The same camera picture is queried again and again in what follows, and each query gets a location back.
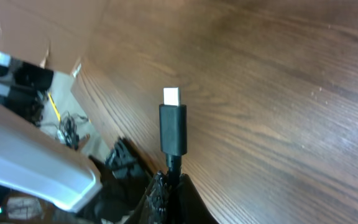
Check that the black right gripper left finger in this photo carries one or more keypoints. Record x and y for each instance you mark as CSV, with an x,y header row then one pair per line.
x,y
153,206

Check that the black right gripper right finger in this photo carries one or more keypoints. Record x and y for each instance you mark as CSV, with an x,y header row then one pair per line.
x,y
190,208

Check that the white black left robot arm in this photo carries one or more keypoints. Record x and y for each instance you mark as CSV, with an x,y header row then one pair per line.
x,y
34,163

